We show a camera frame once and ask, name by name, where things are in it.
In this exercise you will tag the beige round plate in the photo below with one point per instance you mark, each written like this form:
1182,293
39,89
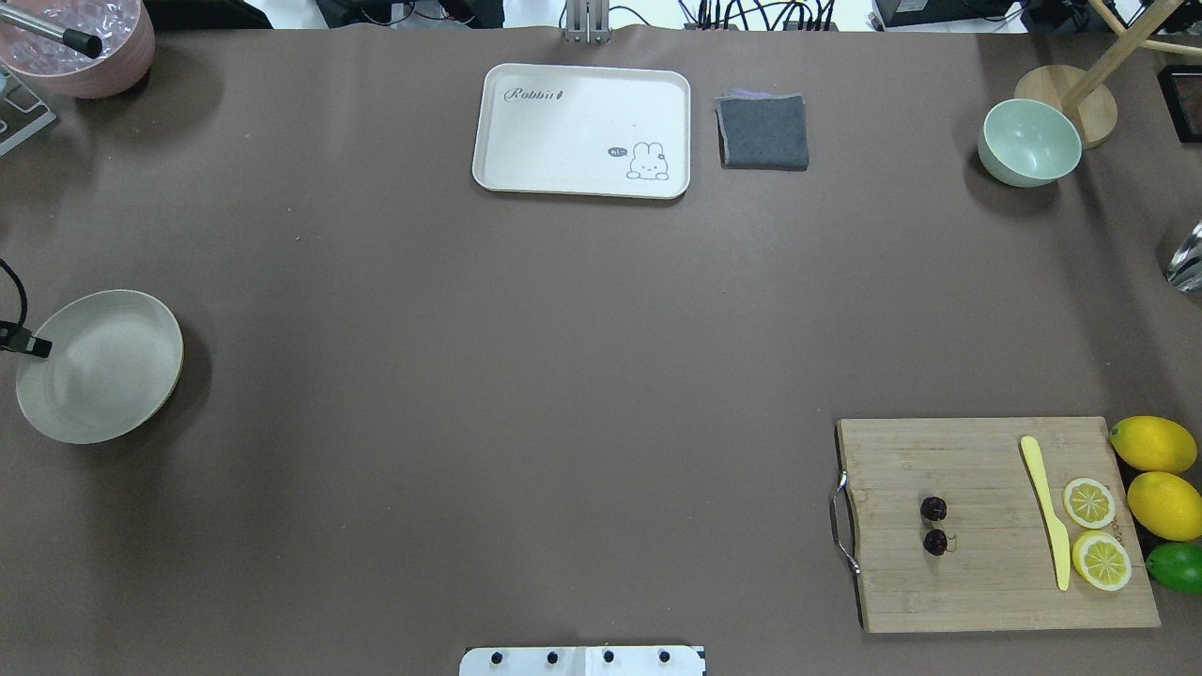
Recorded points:
116,356

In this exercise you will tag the grey folded cloth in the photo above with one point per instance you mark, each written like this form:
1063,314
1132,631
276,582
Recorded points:
762,131

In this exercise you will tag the wooden cup stand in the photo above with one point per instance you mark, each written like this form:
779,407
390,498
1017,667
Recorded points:
1082,96

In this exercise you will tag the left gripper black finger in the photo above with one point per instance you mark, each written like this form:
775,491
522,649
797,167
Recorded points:
17,338

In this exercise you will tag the dark red cherry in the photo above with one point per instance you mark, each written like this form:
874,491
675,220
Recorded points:
933,509
938,542

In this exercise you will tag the yellow lemon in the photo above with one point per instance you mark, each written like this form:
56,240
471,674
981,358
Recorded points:
1167,505
1149,443

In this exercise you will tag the pink bowl with ice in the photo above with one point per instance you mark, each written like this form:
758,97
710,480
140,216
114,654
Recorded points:
85,49

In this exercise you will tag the green lime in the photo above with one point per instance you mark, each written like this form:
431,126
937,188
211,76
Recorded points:
1176,565

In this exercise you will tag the white wire cup rack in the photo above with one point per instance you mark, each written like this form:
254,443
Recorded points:
23,112

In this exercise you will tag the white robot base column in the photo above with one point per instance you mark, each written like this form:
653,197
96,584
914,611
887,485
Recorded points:
585,660

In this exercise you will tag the yellow plastic knife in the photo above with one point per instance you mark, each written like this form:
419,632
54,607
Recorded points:
1056,531

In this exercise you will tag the aluminium frame post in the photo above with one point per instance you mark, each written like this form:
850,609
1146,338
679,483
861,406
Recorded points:
586,21

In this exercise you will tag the bamboo cutting board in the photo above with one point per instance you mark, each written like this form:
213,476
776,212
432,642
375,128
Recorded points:
1001,576

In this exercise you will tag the mint green bowl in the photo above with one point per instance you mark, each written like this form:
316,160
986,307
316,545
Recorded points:
1026,143

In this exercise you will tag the metal scoop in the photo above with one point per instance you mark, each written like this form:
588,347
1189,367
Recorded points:
1183,270

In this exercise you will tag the lemon slice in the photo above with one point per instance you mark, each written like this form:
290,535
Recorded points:
1089,503
1101,560

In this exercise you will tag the white rabbit tray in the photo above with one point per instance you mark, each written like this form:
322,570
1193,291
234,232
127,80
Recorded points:
584,130

